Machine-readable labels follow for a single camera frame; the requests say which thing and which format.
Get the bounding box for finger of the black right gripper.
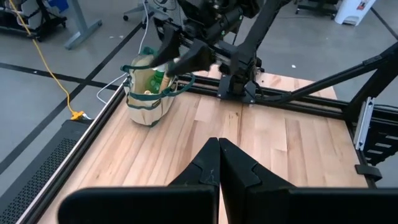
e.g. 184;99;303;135
167;40;216;77
150;24;182;68

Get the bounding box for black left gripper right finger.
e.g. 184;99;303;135
219;138;398;224

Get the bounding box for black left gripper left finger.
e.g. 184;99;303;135
57;137;221;224

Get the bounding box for green plastic spray bottle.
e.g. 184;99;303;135
148;63;167;95

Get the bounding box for beige green-trimmed gardening bag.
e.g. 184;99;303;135
120;46;197;128

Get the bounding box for black office chair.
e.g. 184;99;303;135
123;0;175;23

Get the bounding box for wooden desk grey legs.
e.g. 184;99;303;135
63;0;103;50

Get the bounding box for black table edge clamp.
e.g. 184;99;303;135
354;164;383;182

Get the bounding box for black rolling cart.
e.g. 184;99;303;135
0;0;68;43

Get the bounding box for white trash bin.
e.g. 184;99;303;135
334;0;377;27

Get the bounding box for black computer tower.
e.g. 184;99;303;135
0;119;91;218

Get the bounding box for white cable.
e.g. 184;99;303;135
95;0;150;106

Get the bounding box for black aluminium rig frame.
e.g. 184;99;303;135
15;42;398;224

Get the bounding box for yellow extension cord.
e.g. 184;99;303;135
8;0;85;121

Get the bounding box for silver aluminium bracket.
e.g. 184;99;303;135
353;96;376;151

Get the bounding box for black slotted bracket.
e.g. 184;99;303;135
362;119;398;166

